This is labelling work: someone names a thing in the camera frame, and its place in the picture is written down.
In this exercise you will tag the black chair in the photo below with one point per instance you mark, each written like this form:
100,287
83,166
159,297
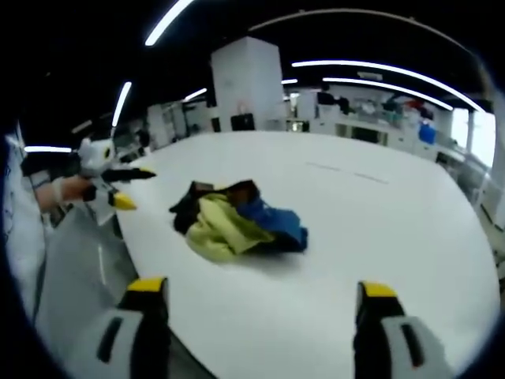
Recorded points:
242,121

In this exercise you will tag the person's left hand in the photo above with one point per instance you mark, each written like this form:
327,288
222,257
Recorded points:
68,190

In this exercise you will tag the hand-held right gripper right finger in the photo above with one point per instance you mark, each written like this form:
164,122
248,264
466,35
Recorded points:
390,335

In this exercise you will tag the white square pillar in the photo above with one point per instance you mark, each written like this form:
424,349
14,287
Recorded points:
248,85

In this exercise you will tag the white shelving with clutter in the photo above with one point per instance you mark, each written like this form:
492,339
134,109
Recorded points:
388,114

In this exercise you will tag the multicoloured garment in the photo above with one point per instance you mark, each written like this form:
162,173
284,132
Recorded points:
236,223

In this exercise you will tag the person's white clothing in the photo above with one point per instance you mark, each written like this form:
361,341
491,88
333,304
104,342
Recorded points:
23,221

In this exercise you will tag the blue bag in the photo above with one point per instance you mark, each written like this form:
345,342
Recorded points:
427,132

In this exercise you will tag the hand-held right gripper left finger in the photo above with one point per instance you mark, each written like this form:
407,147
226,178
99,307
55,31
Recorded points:
125,335

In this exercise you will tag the white cabinet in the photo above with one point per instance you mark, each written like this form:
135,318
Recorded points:
163,124

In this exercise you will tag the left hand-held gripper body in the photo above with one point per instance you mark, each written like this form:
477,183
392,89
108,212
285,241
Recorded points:
94,154

